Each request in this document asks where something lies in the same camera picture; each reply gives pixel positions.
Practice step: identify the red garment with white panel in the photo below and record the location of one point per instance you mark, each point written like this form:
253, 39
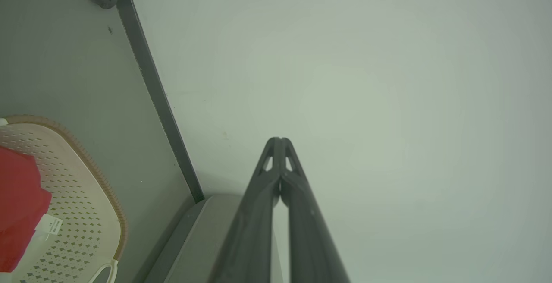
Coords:
17, 196

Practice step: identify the cream perforated laundry basket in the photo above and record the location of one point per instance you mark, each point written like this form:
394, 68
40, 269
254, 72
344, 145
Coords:
77, 214

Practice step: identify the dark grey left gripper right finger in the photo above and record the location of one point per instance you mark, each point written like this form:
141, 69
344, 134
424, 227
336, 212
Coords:
310, 240

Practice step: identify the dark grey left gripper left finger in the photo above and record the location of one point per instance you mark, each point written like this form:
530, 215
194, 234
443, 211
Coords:
252, 231

